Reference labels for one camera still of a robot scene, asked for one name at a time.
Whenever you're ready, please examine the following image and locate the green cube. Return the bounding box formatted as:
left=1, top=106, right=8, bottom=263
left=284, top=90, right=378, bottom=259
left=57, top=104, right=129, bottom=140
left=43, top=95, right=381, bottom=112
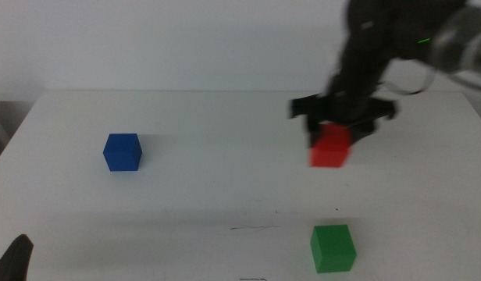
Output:
left=309, top=223, right=358, bottom=274

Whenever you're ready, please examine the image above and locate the blue cube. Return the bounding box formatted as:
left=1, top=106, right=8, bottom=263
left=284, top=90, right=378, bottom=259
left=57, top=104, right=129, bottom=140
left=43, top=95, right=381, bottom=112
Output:
left=102, top=133, right=143, bottom=173

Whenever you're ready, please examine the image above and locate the red cube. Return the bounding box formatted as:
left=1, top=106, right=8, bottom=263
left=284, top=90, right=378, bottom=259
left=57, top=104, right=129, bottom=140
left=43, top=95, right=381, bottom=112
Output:
left=309, top=123, right=353, bottom=169

